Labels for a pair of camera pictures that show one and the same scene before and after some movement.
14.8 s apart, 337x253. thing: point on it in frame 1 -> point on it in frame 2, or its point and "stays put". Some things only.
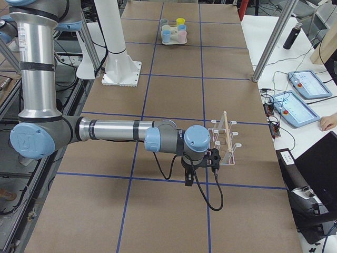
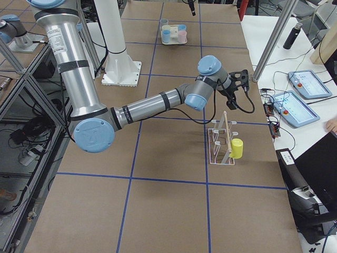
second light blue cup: x=166 y=36 stays put
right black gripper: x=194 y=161 -> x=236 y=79
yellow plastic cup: x=180 y=21 -> x=237 y=146
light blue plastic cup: x=182 y=27 stays put
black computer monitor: x=318 y=167 stays put
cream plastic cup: x=165 y=27 stays put
